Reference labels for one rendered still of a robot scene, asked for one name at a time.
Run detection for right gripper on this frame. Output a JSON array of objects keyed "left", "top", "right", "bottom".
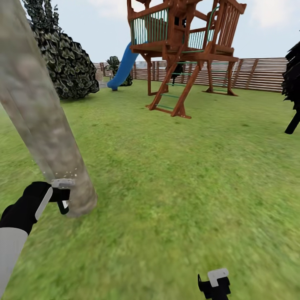
[{"left": 198, "top": 275, "right": 230, "bottom": 300}]

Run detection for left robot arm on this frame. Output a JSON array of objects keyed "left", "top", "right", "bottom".
[{"left": 0, "top": 178, "right": 75, "bottom": 299}]

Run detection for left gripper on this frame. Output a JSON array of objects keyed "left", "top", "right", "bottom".
[{"left": 49, "top": 188, "right": 70, "bottom": 202}]

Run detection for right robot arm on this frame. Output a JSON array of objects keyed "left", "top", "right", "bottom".
[{"left": 198, "top": 268, "right": 230, "bottom": 300}]

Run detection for pesticide atomizer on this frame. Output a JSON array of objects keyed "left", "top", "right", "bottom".
[{"left": 57, "top": 200, "right": 69, "bottom": 215}]

